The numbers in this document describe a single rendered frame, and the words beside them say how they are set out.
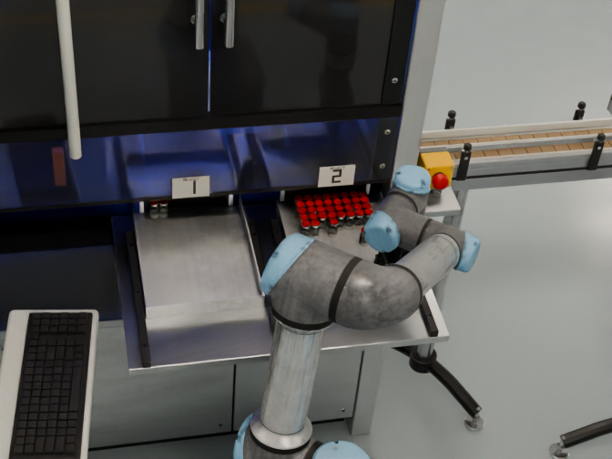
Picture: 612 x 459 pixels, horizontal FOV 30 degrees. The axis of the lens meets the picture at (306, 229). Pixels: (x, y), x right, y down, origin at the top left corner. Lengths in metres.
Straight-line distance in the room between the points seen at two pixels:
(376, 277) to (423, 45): 0.78
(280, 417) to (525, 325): 1.88
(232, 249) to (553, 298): 1.58
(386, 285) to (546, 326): 2.03
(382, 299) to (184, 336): 0.73
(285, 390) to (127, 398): 1.15
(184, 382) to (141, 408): 0.15
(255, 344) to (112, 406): 0.78
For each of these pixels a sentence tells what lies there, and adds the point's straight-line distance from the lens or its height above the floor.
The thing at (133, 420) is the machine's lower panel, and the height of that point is 0.19.
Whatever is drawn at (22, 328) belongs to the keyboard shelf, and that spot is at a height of 0.80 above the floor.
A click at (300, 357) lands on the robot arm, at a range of 1.97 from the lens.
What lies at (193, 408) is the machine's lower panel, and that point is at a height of 0.22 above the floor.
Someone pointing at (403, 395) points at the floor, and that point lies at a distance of 3.55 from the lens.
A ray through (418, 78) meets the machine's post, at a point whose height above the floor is 1.28.
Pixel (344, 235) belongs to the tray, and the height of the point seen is 0.88.
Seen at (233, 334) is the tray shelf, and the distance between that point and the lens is 2.48.
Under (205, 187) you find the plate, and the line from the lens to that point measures 2.61.
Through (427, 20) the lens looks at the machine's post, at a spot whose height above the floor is 1.43.
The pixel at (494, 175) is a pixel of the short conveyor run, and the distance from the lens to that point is 2.96.
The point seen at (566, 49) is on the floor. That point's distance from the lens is 5.18.
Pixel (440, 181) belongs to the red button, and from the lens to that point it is 2.71.
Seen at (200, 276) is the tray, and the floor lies 0.88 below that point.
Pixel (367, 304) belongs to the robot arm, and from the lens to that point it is 1.84.
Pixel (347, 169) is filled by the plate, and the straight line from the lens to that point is 2.65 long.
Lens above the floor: 2.72
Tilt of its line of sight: 43 degrees down
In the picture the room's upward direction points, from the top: 5 degrees clockwise
